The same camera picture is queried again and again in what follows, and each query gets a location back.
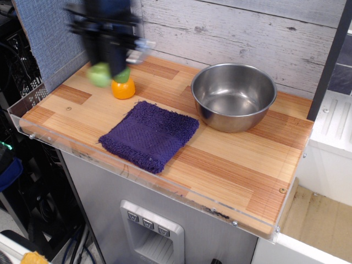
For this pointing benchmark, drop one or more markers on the silver toy fridge cabinet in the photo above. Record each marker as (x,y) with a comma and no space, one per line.
(101,192)

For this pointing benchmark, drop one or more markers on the yellow object bottom left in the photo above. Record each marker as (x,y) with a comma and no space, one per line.
(33,258)

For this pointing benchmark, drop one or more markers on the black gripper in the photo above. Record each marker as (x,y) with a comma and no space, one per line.
(108,30)

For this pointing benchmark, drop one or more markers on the green handled grey spatula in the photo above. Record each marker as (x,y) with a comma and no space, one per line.
(102,74)

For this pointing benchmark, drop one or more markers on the grey ice dispenser panel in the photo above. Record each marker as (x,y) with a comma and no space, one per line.
(151,237)

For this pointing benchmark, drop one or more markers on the purple cloth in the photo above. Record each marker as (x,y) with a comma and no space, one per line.
(149,136)

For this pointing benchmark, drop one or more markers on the white toy sink unit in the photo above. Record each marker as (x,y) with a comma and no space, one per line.
(315,226)

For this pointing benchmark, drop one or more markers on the black equipment rack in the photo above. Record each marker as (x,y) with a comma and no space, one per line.
(38,197)

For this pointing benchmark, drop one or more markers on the clear acrylic edge guard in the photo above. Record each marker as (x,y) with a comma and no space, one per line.
(213,172)

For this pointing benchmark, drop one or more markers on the black vertical post right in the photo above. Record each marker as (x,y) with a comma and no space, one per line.
(332,58)

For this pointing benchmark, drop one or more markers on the blue fabric panel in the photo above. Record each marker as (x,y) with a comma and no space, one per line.
(58,52)

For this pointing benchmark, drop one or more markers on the orange toy with green top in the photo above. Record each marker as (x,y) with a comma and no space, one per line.
(122,85)

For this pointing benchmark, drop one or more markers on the steel bowl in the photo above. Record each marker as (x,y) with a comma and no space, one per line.
(232,97)

